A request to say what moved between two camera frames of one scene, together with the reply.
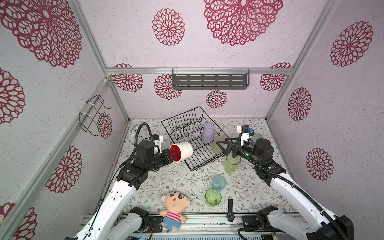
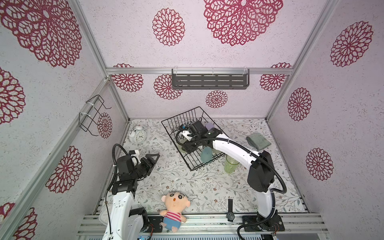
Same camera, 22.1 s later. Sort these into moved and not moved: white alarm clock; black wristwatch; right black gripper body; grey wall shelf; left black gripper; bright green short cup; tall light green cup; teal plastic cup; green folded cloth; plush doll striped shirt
Moved: teal plastic cup; right black gripper body; bright green short cup; left black gripper
Not moved: grey wall shelf; plush doll striped shirt; white alarm clock; tall light green cup; black wristwatch; green folded cloth
